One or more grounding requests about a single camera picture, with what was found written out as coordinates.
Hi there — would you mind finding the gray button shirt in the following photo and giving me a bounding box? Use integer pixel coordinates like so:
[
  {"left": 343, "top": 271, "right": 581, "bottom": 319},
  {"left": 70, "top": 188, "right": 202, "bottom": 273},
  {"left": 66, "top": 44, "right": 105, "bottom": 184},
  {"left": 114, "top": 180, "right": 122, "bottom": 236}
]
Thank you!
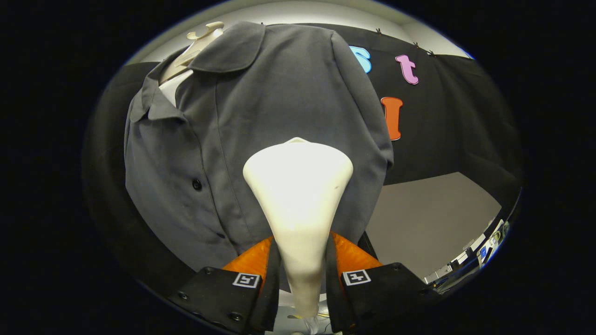
[{"left": 124, "top": 21, "right": 394, "bottom": 273}]

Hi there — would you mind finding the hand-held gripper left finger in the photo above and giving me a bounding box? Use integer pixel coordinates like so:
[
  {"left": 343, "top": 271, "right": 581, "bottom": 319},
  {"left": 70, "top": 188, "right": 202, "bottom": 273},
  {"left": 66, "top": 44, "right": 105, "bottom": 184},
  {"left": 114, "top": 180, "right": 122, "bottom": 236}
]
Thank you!
[{"left": 169, "top": 235, "right": 282, "bottom": 334}]

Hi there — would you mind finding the white inner cloth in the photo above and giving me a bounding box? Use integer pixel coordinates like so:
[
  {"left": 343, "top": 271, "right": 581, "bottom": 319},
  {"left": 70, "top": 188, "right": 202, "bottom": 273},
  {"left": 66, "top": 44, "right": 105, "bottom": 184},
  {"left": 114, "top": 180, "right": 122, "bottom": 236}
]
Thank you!
[{"left": 159, "top": 70, "right": 194, "bottom": 107}]

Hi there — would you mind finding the white garment steamer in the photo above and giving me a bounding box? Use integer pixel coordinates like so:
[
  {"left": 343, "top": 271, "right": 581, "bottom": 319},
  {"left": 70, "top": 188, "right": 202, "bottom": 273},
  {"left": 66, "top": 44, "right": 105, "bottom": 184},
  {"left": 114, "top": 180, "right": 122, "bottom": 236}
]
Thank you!
[{"left": 243, "top": 137, "right": 354, "bottom": 333}]

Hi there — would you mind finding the cream clothes hanger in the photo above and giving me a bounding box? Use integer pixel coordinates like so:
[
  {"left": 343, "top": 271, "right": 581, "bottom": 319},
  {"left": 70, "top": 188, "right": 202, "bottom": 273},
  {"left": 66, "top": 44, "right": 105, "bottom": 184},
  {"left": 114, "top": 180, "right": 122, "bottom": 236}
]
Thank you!
[{"left": 158, "top": 21, "right": 225, "bottom": 84}]

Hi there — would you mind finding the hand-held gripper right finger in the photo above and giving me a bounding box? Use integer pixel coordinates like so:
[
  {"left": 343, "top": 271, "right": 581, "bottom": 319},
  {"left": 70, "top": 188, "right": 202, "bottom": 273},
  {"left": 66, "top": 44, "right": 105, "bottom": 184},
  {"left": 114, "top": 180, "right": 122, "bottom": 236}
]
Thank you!
[{"left": 325, "top": 231, "right": 438, "bottom": 333}]

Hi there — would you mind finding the gray cabinet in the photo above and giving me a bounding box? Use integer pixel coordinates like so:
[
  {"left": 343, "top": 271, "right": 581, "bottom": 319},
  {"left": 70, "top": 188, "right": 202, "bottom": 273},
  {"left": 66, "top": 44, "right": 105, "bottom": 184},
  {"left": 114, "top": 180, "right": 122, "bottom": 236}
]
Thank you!
[{"left": 359, "top": 172, "right": 502, "bottom": 280}]

